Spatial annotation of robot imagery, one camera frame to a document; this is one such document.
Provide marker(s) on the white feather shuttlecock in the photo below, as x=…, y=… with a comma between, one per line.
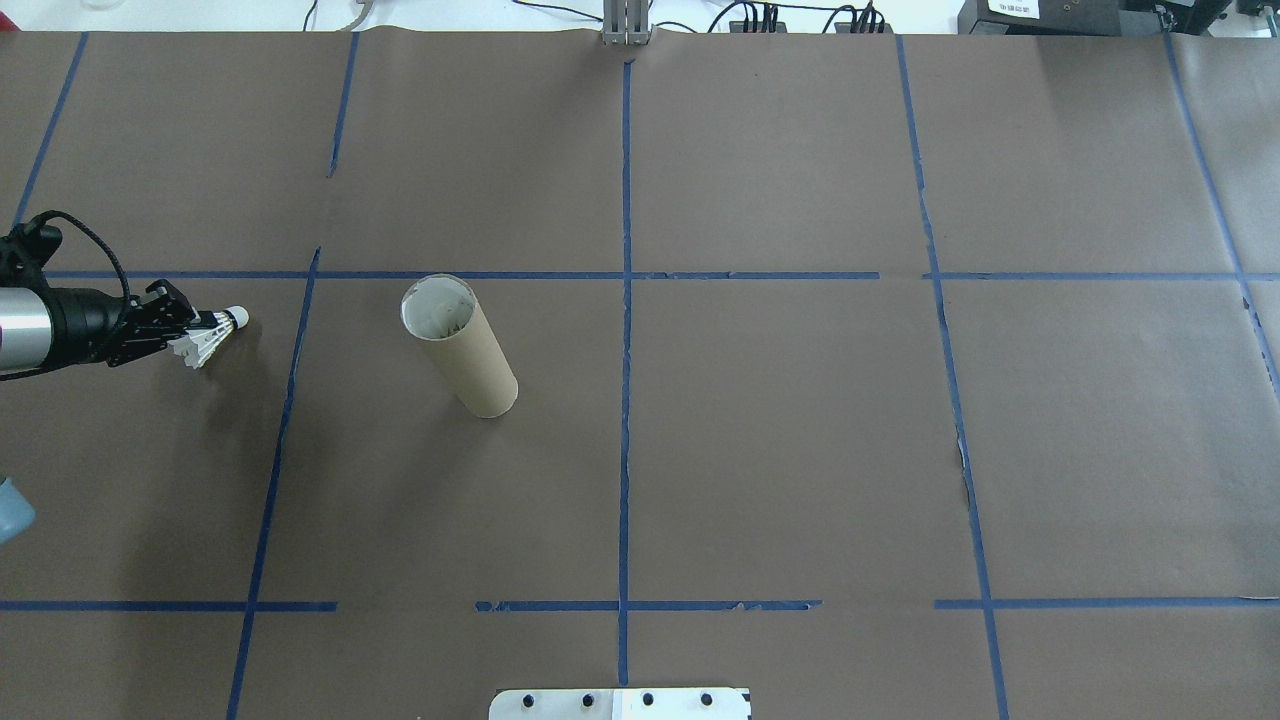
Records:
x=205, y=345

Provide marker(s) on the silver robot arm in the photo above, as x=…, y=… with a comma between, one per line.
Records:
x=20, y=330

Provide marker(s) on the black box with white label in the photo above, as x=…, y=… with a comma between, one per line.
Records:
x=975, y=24

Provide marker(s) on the black power strip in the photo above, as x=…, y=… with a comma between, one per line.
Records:
x=858, y=20
x=758, y=20

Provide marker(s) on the brown cardboard tube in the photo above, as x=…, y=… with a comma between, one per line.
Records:
x=470, y=350

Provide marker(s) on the aluminium profile post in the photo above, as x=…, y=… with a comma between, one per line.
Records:
x=625, y=25

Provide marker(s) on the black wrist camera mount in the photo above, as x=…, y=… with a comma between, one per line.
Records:
x=30, y=255

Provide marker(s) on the white metal mounting plate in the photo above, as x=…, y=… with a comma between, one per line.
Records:
x=560, y=705

